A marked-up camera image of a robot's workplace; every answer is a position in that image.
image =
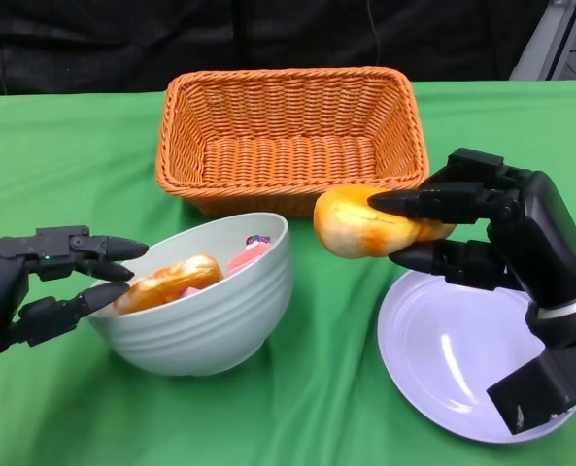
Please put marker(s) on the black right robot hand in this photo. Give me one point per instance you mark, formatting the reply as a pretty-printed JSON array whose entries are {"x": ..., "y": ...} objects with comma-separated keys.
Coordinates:
[{"x": 545, "y": 233}]

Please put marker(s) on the orange wedge bread with hole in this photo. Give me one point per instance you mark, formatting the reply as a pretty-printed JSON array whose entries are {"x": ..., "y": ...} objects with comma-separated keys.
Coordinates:
[{"x": 360, "y": 228}]

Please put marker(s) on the pale green bowl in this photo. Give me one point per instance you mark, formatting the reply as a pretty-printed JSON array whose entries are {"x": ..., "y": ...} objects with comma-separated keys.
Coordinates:
[{"x": 205, "y": 330}]

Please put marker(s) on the lavender round plate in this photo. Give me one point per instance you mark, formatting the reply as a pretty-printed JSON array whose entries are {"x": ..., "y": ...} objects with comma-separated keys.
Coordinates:
[{"x": 438, "y": 349}]

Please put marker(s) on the salmon pink cake slice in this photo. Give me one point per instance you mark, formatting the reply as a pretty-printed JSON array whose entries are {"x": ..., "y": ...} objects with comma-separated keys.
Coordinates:
[{"x": 246, "y": 257}]

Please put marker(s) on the orange wicker basket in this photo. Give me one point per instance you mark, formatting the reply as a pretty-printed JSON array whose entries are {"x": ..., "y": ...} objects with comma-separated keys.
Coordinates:
[{"x": 292, "y": 160}]

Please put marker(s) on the black backdrop curtain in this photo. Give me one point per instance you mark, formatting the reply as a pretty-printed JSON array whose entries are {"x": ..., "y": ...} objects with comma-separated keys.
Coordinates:
[{"x": 122, "y": 39}]

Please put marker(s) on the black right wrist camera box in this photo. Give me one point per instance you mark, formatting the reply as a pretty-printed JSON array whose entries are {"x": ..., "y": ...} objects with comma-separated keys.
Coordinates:
[{"x": 535, "y": 393}]

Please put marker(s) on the grey aluminium frame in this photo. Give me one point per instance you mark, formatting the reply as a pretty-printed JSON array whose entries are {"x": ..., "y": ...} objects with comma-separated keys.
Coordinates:
[{"x": 545, "y": 39}]

